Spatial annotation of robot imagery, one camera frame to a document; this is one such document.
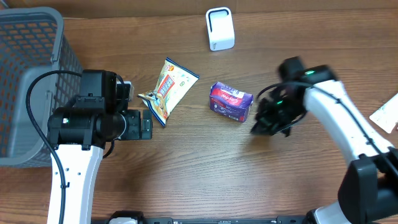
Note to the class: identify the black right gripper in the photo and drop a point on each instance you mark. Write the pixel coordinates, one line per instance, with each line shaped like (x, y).
(263, 122)

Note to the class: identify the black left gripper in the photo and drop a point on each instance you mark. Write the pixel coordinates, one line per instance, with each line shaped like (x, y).
(135, 132)

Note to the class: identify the red purple pad package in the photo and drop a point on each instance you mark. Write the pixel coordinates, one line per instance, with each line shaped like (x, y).
(230, 102)

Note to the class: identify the yellow snack chip bag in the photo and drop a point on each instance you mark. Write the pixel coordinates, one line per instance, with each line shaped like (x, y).
(172, 85)

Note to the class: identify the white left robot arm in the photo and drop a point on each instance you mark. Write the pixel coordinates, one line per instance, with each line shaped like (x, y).
(79, 132)

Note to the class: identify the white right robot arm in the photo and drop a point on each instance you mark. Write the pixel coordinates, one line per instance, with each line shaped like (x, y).
(368, 192)

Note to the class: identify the white barcode scanner stand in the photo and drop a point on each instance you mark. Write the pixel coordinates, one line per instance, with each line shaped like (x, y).
(219, 22)

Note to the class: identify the white paper sheet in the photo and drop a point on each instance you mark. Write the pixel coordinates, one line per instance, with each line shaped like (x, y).
(386, 116)

